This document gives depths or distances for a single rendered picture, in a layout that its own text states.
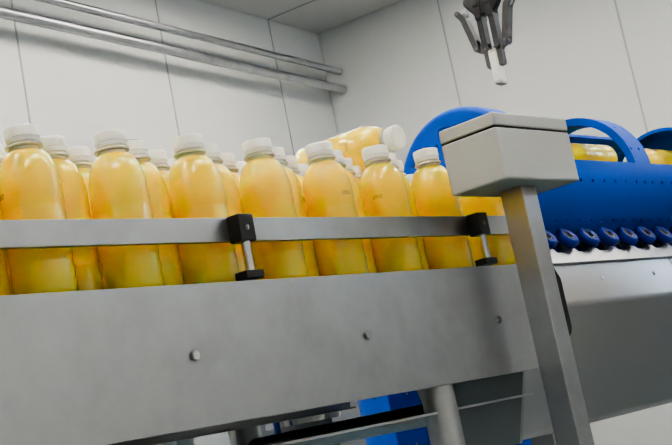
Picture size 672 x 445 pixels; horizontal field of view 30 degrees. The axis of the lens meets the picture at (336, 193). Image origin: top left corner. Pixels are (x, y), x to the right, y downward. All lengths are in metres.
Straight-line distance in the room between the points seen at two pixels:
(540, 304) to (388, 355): 0.29
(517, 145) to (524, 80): 6.21
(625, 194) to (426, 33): 5.95
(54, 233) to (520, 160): 0.74
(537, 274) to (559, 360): 0.13
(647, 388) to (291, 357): 1.13
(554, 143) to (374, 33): 6.72
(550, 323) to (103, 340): 0.74
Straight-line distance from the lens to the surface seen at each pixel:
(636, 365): 2.47
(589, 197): 2.40
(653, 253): 2.59
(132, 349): 1.37
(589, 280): 2.33
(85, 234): 1.39
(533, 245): 1.86
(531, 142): 1.87
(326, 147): 1.75
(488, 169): 1.81
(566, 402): 1.85
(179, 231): 1.48
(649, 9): 7.81
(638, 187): 2.57
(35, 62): 6.53
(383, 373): 1.65
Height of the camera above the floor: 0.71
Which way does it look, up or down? 10 degrees up
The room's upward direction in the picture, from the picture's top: 11 degrees counter-clockwise
